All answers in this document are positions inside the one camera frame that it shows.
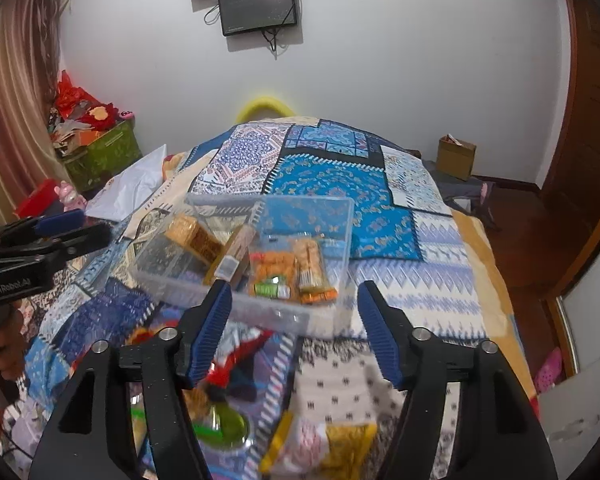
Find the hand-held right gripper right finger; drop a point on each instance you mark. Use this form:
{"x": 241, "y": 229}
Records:
{"x": 380, "y": 335}

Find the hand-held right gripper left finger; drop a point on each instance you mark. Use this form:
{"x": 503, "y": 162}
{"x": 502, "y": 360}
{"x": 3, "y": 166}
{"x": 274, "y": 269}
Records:
{"x": 211, "y": 332}

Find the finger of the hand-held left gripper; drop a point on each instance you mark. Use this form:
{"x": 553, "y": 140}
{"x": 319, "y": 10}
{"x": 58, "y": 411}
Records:
{"x": 60, "y": 221}
{"x": 87, "y": 237}

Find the clear plastic container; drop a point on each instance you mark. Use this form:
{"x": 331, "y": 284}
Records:
{"x": 300, "y": 220}

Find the person's left hand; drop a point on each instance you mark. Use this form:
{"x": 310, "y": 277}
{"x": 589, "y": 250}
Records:
{"x": 11, "y": 355}

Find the pink toy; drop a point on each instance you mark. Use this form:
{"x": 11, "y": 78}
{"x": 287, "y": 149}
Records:
{"x": 70, "y": 197}

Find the red plastic item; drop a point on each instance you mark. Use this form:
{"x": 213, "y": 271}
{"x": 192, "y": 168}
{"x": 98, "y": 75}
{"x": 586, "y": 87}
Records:
{"x": 37, "y": 200}

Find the red snack packet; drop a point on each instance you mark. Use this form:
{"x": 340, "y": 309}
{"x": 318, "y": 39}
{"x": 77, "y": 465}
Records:
{"x": 245, "y": 355}

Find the white pillow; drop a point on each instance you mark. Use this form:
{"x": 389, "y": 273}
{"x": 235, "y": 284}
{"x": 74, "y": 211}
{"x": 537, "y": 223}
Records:
{"x": 127, "y": 185}

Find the green storage box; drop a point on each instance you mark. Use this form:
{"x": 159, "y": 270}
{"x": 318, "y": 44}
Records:
{"x": 102, "y": 155}

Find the long brown snack bar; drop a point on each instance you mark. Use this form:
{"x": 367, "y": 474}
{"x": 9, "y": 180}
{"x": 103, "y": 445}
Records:
{"x": 232, "y": 255}

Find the orange snack packet green label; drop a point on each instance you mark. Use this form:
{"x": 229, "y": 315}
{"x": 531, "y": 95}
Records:
{"x": 272, "y": 270}

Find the orange striped snack bar packet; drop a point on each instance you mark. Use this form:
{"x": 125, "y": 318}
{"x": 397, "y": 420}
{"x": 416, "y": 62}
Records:
{"x": 312, "y": 270}

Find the brown orange snack box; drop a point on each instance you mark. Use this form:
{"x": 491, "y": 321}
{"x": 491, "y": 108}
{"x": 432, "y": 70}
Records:
{"x": 192, "y": 237}

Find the green storage crate with clutter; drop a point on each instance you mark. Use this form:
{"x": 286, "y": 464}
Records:
{"x": 85, "y": 107}

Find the yellow white snack packet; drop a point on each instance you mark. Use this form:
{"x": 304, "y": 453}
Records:
{"x": 325, "y": 442}

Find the brown striped curtain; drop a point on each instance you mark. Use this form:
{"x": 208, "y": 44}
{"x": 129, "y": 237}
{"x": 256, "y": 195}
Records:
{"x": 17, "y": 85}

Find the grey cloth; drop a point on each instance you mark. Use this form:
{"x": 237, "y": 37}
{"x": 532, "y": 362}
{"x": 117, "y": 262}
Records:
{"x": 460, "y": 195}

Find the pink slipper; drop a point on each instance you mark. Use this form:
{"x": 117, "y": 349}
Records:
{"x": 549, "y": 370}

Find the cardboard box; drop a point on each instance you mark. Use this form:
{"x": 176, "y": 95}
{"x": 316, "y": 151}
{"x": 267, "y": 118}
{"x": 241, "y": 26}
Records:
{"x": 456, "y": 157}

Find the white cabinet panel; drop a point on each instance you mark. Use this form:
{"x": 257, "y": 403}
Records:
{"x": 585, "y": 360}

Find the wooden door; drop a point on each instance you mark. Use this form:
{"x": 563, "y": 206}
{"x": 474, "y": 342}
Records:
{"x": 587, "y": 110}

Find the small black wall monitor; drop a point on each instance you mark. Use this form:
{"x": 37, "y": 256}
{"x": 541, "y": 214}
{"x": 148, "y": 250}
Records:
{"x": 257, "y": 5}

